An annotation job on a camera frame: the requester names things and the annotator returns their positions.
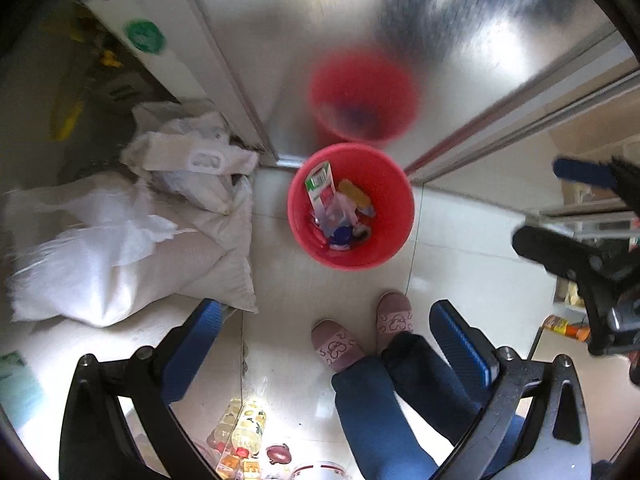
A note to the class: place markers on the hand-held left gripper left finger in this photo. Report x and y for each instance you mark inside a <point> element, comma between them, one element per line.
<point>195,350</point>

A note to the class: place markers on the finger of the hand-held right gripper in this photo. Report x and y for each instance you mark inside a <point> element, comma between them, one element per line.
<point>585,172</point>
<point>550,247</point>

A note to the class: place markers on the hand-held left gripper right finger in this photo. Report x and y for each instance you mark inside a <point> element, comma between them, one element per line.
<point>460,345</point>

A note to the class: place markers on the red plastic bin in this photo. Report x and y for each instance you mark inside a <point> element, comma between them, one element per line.
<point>395,210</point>

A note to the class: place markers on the blue bottle cap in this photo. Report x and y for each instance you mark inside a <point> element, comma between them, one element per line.
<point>342,234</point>

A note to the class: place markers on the yellow wrapper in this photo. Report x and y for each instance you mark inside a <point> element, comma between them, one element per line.
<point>356,195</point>

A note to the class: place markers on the green white carton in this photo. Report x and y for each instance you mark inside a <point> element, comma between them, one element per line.
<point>320,185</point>

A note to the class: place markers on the person's right leg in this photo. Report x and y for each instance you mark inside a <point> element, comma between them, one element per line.
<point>425,375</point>

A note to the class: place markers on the orange sauce bottle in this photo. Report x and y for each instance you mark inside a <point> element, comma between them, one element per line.
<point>565,329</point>

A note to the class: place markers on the pink patterned slipper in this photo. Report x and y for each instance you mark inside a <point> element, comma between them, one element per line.
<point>395,317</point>
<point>337,345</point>

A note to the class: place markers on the bottles on floor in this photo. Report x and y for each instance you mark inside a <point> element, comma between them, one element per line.
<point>248,425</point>

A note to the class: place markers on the person's legs in jeans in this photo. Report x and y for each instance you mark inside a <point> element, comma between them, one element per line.
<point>370,420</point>

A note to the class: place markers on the yellow red packet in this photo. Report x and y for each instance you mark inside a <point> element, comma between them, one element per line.
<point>235,466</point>

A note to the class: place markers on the large white woven sack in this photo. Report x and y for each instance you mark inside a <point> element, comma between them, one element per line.
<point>100,270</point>

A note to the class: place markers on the red onion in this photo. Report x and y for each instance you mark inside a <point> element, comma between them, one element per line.
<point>277,455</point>

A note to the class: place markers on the white bowl red rim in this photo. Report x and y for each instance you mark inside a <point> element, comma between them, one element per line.
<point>320,472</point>

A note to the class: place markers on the teal printed packet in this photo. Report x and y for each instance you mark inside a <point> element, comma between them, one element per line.
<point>17,385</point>

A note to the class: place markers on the white plastic bag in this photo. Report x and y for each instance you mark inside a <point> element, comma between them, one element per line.
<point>200,160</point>

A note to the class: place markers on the steel cabinet door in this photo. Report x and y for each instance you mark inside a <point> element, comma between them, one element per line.
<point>400,20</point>

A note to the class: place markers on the yellow plastic object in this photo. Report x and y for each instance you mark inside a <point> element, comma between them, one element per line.
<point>109,58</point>

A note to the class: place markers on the white cabinet panel green sticker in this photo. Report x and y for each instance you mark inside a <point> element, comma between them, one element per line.
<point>150,35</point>

